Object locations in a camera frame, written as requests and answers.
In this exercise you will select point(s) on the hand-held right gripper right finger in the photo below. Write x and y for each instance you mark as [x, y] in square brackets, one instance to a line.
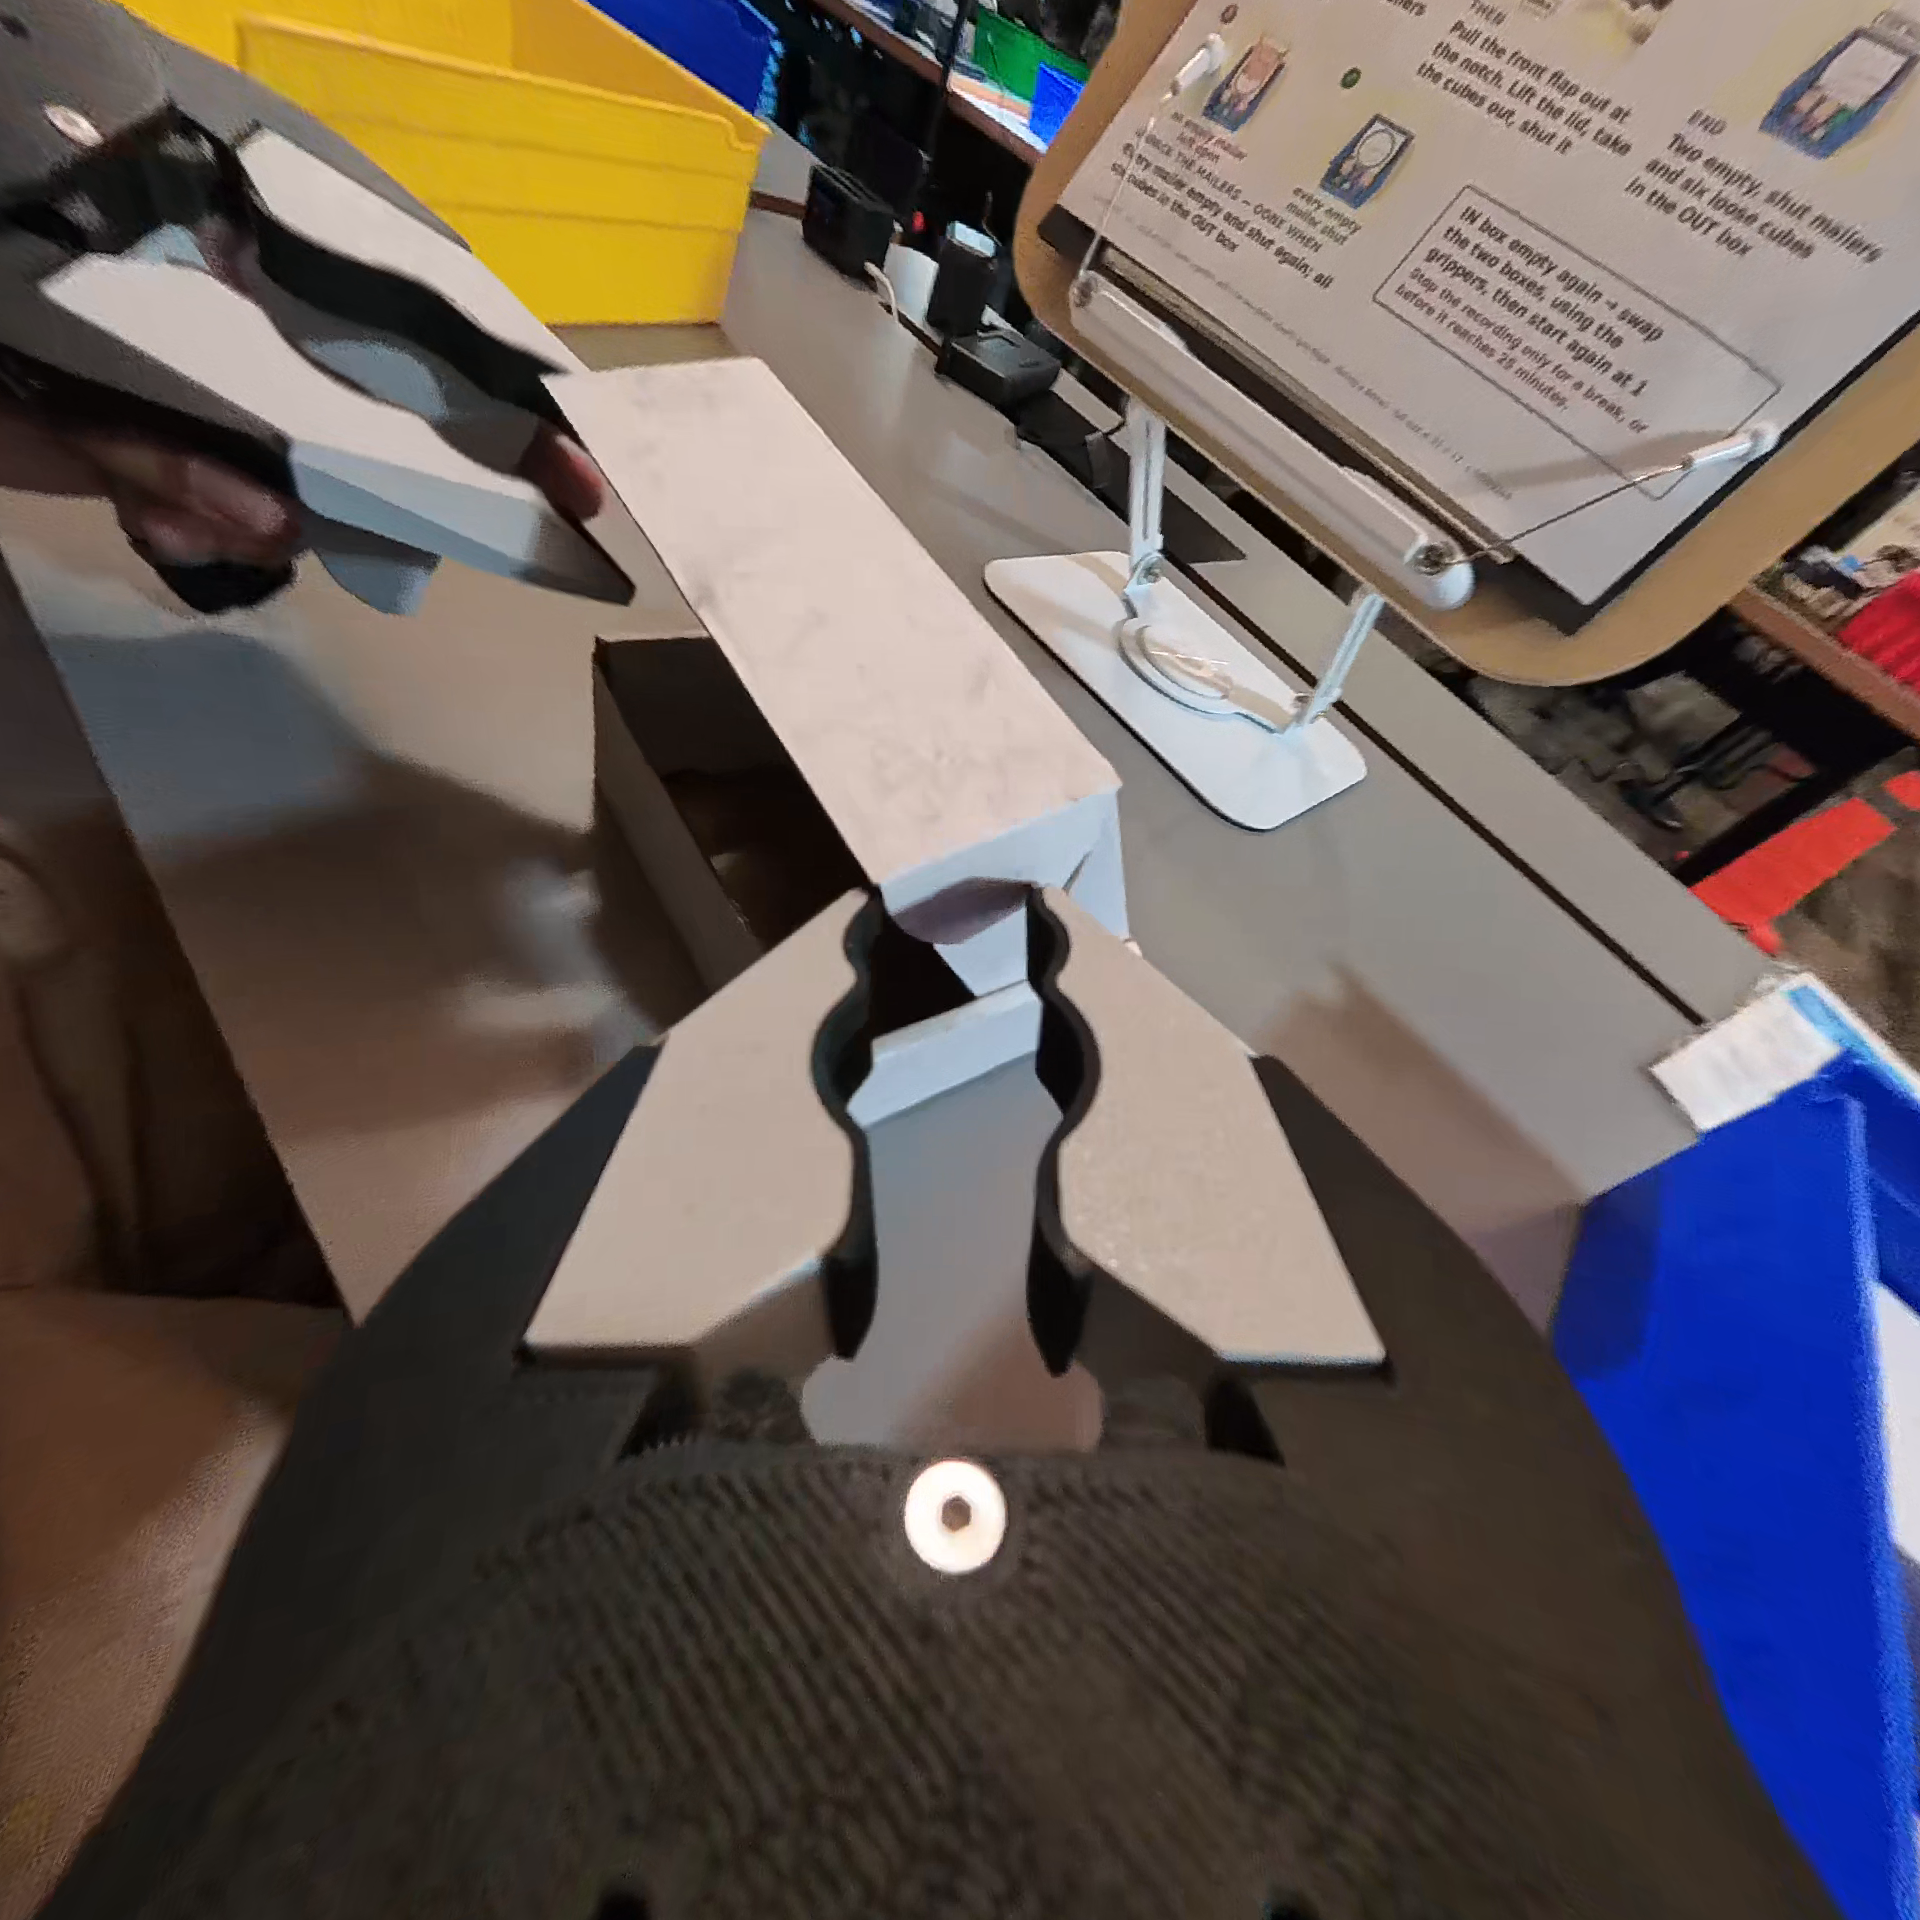
[1201, 1200]

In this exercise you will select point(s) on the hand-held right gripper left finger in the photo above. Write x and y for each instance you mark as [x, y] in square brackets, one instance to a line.
[705, 1200]

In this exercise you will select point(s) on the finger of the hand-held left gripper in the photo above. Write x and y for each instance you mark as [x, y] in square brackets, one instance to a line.
[389, 253]
[375, 464]

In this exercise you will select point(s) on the white cardboard box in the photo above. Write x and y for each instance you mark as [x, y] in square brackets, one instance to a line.
[826, 629]

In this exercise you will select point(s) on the black desk device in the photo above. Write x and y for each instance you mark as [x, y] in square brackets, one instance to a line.
[849, 224]

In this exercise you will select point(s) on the person's left hand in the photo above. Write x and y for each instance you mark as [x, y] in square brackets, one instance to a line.
[195, 523]

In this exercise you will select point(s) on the yellow plastic bin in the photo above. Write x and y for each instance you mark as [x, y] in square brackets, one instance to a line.
[524, 180]

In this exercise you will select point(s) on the blue plastic bin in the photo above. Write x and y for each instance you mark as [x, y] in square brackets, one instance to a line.
[1725, 1425]
[692, 44]

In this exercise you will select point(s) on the white document stand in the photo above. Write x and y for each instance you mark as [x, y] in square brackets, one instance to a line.
[1276, 763]

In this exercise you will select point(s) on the green plastic bin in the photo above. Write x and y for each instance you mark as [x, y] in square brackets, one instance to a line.
[1013, 41]

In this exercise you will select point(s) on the orange cone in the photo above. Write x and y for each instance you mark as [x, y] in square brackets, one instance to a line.
[1799, 862]

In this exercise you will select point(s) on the red plastic bin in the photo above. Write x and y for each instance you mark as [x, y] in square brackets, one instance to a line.
[1883, 629]

